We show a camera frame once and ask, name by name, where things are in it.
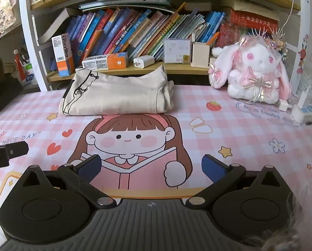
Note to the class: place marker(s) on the teal folders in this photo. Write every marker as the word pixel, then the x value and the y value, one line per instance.
pixel 119 4

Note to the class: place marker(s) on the white plugged charger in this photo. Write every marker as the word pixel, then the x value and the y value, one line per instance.
pixel 303 96

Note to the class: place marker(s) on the white pink plush rabbit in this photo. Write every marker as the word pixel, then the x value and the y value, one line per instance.
pixel 252 65

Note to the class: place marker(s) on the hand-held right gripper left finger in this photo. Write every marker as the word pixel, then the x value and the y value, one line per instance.
pixel 89 168

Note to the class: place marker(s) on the cream pen holder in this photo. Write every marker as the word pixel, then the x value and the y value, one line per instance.
pixel 200 55

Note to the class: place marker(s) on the beige thick book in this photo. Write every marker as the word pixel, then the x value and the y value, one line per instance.
pixel 250 6

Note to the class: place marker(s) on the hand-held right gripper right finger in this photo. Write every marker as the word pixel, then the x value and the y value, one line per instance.
pixel 213 169

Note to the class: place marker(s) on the small dried flower bouquet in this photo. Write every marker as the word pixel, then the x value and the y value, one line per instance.
pixel 278 44

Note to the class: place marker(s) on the cartoon wall sticker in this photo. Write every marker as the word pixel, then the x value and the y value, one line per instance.
pixel 303 53

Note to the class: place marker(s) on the small white adapter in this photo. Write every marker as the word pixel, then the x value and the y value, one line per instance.
pixel 285 106

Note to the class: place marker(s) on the orange pen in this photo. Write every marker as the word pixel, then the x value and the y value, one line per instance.
pixel 213 38

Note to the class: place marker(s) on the row of colourful books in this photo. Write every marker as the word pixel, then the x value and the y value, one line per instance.
pixel 135 31

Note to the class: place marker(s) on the thick grey book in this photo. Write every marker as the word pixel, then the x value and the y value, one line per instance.
pixel 56 24

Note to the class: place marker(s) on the pink checkered cartoon desk mat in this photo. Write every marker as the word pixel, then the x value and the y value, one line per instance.
pixel 223 125

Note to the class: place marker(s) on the tall orange blue white box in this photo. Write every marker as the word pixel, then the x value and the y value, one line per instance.
pixel 61 55

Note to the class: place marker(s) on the white green pen pot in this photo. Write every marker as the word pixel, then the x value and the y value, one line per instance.
pixel 30 73

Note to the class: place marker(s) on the white charger block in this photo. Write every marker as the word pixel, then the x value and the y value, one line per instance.
pixel 144 61

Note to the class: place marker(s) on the white wooden bookshelf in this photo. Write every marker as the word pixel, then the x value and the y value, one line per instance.
pixel 171 69

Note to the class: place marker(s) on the small white box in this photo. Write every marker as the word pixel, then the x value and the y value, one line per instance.
pixel 176 51

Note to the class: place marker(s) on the long orange white box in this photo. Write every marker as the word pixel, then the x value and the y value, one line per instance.
pixel 103 61

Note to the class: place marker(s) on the cream printed t-shirt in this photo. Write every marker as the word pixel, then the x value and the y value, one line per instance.
pixel 119 96

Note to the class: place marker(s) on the red thick dictionary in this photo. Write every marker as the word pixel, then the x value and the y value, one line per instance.
pixel 252 18

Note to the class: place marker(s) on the black box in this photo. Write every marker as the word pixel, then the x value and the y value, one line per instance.
pixel 4 96

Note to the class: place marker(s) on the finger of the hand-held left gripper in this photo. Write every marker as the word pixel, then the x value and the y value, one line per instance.
pixel 17 149

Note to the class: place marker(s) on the white power strip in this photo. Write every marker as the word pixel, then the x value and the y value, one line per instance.
pixel 299 115

